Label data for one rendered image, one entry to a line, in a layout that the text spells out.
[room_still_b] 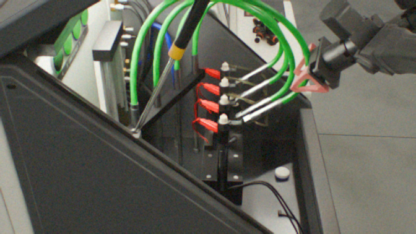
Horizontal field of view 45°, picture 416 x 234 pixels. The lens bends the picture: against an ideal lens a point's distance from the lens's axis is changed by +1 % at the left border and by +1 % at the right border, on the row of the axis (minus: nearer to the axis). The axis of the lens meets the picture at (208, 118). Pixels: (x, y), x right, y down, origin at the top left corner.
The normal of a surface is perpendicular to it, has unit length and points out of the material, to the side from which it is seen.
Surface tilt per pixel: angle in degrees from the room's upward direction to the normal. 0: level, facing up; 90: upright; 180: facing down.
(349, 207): 0
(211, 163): 0
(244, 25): 0
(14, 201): 90
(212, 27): 90
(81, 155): 90
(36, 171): 90
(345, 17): 70
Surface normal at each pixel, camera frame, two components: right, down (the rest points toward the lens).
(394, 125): 0.00, -0.82
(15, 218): -0.04, 0.58
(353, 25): 0.15, 0.26
